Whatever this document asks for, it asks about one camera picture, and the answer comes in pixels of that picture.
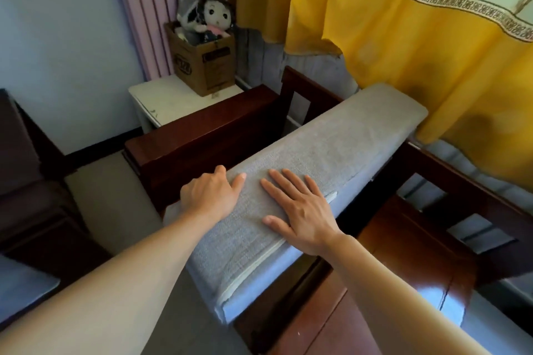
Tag person's right hand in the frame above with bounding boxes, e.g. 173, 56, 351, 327
260, 168, 344, 258

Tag person's left hand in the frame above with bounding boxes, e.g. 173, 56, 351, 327
179, 165, 247, 225

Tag dark wooden sofa with console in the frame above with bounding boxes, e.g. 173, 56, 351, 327
123, 66, 533, 355

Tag long dark wooden sofa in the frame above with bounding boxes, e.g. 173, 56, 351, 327
0, 88, 113, 331

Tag long grey sofa cushion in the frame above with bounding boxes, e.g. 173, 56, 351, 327
0, 255, 61, 326

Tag person's left forearm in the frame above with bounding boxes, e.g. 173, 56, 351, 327
0, 213, 217, 355

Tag person's right forearm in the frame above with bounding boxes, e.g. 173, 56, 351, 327
323, 234, 492, 355

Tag white side table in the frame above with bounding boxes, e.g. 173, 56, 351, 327
128, 74, 244, 135

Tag brown box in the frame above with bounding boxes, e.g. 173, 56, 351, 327
164, 22, 237, 98

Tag white radiator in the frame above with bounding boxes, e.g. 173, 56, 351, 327
235, 28, 533, 297

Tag grey white plush cat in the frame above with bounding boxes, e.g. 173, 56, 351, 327
173, 0, 209, 45

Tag plush doll toys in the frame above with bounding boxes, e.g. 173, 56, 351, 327
195, 0, 237, 42

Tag pink curtain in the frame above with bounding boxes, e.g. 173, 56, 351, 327
106, 0, 197, 81

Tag yellow patterned curtain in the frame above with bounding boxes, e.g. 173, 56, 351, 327
214, 0, 533, 193

